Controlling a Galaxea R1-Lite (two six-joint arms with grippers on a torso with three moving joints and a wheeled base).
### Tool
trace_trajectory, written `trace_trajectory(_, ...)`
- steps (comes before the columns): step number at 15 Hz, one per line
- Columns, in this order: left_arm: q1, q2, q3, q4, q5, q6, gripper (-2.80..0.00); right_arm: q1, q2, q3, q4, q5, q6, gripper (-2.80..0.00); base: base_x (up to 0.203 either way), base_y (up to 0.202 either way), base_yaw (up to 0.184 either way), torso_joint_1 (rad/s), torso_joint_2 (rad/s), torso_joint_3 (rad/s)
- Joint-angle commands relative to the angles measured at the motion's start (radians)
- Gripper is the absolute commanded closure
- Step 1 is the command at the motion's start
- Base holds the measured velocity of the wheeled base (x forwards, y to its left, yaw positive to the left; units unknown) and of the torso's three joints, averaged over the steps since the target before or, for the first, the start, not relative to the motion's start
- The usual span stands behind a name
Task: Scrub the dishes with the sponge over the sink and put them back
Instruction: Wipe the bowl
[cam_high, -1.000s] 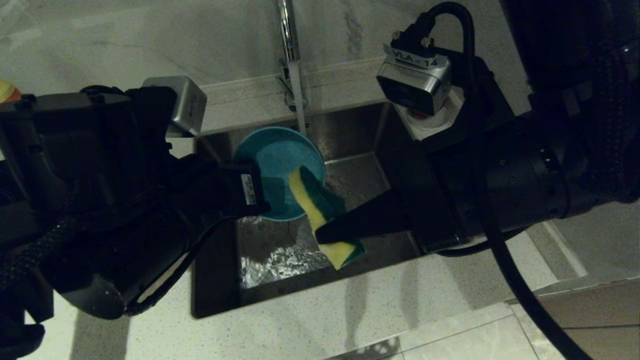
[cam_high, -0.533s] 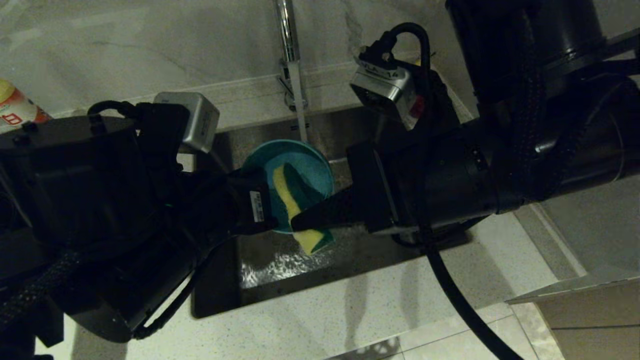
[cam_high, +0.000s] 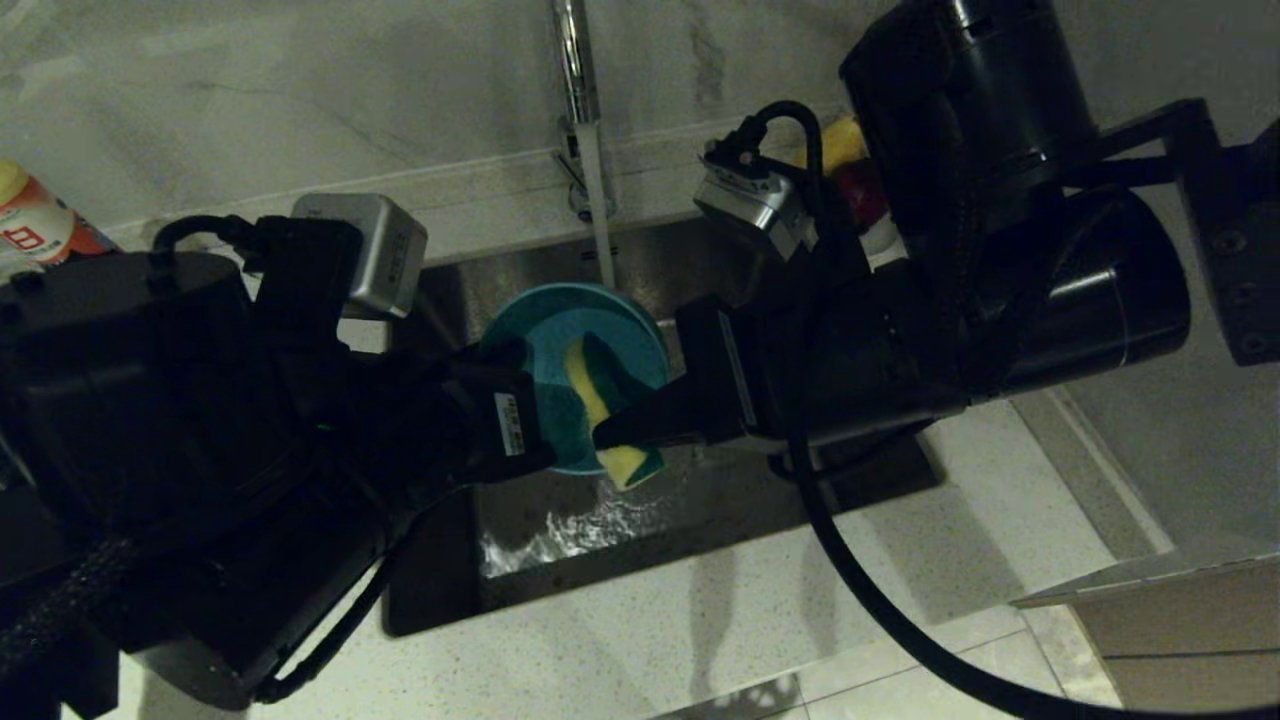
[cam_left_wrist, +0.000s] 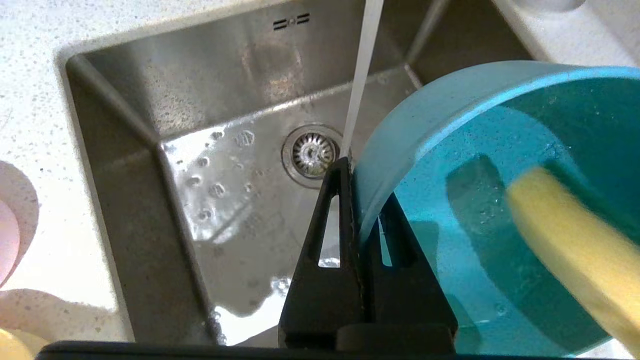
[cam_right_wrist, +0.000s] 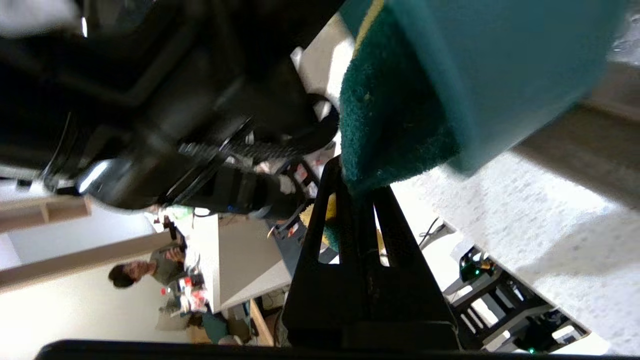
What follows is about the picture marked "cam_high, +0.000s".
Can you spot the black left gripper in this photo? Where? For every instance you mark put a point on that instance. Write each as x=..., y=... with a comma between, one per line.
x=420, y=430

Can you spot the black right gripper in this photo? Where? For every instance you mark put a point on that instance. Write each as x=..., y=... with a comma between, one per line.
x=840, y=350

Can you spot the green and yellow sponge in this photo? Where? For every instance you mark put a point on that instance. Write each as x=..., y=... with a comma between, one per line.
x=600, y=375

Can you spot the blue plastic bowl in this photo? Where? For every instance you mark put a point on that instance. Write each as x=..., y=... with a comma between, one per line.
x=560, y=320

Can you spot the orange white dish soap bottle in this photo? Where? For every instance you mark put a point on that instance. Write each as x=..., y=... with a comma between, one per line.
x=40, y=225

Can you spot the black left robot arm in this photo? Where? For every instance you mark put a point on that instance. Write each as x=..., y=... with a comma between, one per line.
x=130, y=420

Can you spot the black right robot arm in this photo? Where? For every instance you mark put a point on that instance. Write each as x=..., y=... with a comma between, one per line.
x=1000, y=150

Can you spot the stainless steel sink basin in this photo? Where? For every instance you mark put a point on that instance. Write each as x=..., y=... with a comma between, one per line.
x=650, y=540

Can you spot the chrome faucet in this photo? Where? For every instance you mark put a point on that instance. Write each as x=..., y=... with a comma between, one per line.
x=577, y=60

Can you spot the small white fruit dish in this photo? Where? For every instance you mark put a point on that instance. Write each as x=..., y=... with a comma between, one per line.
x=885, y=245

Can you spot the dark red apple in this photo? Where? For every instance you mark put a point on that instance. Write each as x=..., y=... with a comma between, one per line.
x=862, y=195

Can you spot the yellow pear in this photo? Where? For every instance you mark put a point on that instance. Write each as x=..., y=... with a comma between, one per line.
x=845, y=145

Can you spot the beige wooden cabinet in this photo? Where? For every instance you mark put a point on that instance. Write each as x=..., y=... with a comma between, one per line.
x=1190, y=640

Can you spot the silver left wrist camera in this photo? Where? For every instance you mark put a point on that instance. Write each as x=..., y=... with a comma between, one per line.
x=370, y=250

